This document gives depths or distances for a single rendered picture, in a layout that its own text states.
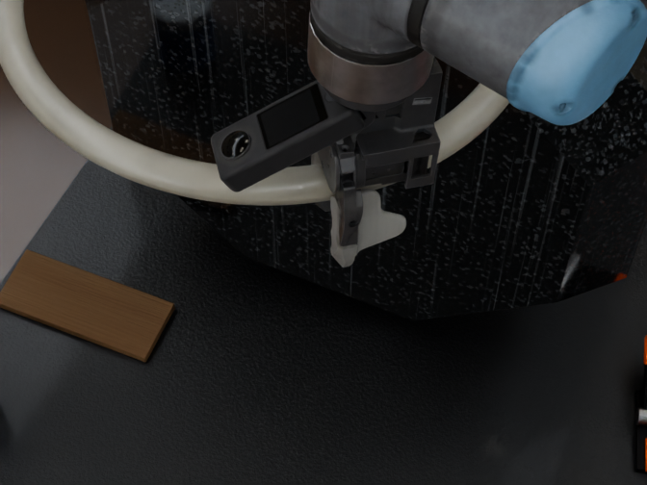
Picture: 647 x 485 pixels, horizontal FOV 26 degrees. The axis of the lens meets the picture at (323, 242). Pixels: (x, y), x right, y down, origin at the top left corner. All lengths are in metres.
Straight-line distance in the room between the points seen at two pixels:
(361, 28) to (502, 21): 0.11
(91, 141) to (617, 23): 0.46
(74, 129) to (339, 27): 0.29
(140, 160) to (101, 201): 1.11
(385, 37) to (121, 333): 1.21
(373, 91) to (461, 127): 0.19
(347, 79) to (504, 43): 0.15
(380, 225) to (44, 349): 1.06
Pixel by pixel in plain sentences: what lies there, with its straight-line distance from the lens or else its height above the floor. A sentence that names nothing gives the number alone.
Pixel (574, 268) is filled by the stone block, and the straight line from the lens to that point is 1.78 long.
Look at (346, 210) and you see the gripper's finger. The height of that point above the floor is 0.96.
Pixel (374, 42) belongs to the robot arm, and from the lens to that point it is 0.94.
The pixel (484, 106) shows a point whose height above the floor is 0.93.
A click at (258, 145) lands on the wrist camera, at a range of 1.04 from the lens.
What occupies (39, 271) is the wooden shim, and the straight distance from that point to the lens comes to 2.16.
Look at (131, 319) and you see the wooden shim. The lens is 2.09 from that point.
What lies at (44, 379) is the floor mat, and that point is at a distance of 2.08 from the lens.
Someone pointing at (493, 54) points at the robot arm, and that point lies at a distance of 0.86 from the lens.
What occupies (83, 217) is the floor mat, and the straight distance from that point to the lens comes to 2.21.
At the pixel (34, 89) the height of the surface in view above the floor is 0.94.
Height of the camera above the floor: 1.85
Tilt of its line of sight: 58 degrees down
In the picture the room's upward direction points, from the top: straight up
